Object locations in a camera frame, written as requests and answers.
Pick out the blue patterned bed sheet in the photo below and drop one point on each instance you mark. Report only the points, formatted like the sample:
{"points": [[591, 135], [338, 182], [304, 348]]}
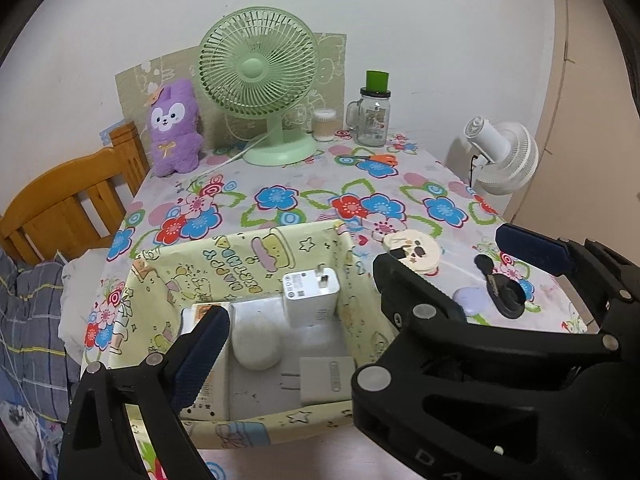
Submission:
{"points": [[25, 440]]}

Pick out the grey oval pebble-shaped case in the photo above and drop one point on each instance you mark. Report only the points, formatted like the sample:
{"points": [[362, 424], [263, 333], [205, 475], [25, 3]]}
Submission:
{"points": [[255, 342]]}

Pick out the round cream cartoon tin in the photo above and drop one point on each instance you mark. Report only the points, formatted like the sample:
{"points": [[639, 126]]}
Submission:
{"points": [[420, 252]]}

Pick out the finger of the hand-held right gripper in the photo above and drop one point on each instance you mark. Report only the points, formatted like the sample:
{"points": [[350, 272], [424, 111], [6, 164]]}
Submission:
{"points": [[410, 295], [535, 250]]}

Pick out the wooden bed headboard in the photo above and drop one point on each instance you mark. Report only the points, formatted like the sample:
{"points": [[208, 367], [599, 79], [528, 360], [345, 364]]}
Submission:
{"points": [[60, 185]]}

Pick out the long white box orange label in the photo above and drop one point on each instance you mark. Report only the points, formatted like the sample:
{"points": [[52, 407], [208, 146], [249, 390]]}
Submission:
{"points": [[215, 395]]}

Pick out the white charger with plug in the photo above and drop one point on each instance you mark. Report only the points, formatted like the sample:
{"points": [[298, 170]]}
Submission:
{"points": [[310, 300]]}

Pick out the clear cotton swab jar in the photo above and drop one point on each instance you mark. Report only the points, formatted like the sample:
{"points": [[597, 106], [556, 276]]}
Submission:
{"points": [[325, 127]]}

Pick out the beige door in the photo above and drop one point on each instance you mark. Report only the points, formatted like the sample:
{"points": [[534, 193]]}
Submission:
{"points": [[590, 135]]}

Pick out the green desk fan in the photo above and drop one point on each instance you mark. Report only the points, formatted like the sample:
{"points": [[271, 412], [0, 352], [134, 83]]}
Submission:
{"points": [[252, 67]]}

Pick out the beige patterned wall panel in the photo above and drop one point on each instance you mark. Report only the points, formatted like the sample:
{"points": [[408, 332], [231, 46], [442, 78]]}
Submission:
{"points": [[135, 85]]}

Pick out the white cloth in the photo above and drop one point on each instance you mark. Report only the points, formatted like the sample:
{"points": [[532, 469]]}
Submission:
{"points": [[80, 285]]}

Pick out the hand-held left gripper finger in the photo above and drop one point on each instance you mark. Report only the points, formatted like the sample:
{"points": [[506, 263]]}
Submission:
{"points": [[200, 355]]}

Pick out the glass jar with green lid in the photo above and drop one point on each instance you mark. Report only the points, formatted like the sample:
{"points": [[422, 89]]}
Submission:
{"points": [[372, 120]]}

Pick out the black key with round fob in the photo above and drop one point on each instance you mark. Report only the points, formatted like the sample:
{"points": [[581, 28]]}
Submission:
{"points": [[510, 296]]}

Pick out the white cube power adapter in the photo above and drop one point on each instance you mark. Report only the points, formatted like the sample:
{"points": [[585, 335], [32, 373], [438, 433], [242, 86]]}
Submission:
{"points": [[325, 379]]}

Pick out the yellow cartoon print storage box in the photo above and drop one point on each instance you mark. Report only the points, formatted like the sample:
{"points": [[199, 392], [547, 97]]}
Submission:
{"points": [[240, 260]]}

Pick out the lavender earbud case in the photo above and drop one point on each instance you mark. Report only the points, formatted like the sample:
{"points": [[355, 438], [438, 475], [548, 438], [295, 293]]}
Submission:
{"points": [[470, 296]]}

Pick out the purple plush toy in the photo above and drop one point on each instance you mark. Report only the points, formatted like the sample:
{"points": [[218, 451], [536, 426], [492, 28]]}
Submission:
{"points": [[172, 130]]}

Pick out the light blue paper sheet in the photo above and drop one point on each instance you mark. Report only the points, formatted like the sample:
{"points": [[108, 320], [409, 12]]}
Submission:
{"points": [[107, 135]]}

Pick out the white standing fan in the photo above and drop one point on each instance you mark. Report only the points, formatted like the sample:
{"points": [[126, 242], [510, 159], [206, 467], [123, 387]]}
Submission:
{"points": [[500, 140]]}

